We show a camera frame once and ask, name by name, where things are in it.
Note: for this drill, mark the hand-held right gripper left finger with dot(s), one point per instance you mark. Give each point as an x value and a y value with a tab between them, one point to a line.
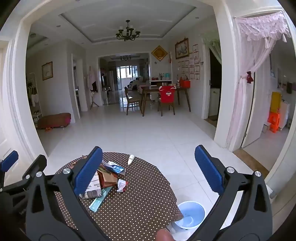
89	172

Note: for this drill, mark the green lace door curtain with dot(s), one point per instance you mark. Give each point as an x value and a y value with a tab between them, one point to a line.
214	45

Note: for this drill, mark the pink lace curtain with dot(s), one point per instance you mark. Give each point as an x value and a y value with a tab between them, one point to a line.
254	46

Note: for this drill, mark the tripod stand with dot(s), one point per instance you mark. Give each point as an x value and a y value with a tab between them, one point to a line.
94	97

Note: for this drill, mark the large gold framed picture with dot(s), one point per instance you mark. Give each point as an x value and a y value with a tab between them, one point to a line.
182	48

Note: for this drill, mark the small framed picture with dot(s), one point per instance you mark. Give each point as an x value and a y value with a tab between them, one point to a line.
47	71

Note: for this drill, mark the brown paper snack bag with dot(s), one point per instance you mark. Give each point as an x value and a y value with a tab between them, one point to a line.
107	179

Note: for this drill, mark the round patterned table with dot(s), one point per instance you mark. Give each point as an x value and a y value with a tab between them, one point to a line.
138	199

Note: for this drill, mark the blue and white packet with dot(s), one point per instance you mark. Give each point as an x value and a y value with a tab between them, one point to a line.
116	169

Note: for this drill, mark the teal carton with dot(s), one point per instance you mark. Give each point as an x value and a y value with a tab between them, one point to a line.
98	202

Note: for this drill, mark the orange plastic stool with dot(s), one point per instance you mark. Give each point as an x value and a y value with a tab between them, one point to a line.
274	121

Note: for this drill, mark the white receipt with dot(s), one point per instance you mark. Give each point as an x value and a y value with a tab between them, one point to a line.
121	184

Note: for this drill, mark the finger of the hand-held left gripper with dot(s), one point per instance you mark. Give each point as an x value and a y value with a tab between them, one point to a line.
35	165
9	160

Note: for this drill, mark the small distant chandelier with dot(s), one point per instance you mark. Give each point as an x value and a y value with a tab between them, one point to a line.
125	58

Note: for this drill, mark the wall of award certificates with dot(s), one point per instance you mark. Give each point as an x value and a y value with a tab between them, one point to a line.
190	67

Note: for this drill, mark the white printed carton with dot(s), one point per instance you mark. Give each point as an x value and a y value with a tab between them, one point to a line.
93	185

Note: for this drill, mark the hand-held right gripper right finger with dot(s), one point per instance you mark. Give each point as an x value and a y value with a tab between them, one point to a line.
208	171

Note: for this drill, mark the dark wooden dining table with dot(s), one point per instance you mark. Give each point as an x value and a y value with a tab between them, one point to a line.
150	88

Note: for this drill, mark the wooden dining chair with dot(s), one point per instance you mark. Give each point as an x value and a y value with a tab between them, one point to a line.
130	99

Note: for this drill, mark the grey sofa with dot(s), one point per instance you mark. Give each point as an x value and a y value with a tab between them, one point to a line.
135	84

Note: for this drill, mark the yellow box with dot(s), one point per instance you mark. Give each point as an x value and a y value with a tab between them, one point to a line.
275	102

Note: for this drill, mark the person's right hand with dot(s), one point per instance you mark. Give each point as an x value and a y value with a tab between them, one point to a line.
164	236

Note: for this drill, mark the brown ottoman bench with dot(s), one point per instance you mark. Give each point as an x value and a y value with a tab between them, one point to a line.
54	119

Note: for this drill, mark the small white bottle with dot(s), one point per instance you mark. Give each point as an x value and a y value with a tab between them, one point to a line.
131	160

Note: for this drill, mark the chair with red cover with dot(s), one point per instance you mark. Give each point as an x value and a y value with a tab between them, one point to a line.
167	93

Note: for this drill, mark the red basket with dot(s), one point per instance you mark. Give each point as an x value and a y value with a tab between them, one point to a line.
185	83

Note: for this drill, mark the red diamond wall decoration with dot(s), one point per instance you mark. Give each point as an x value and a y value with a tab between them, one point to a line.
159	53

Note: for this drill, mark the black chandelier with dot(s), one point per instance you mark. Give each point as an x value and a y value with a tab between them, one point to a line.
126	32

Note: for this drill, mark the white sideboard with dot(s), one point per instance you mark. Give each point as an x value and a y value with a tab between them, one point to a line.
159	81

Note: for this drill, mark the light blue plastic bin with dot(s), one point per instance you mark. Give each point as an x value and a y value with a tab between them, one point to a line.
192	210

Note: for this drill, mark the dark red curtain bow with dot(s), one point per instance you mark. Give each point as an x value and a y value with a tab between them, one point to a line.
250	78

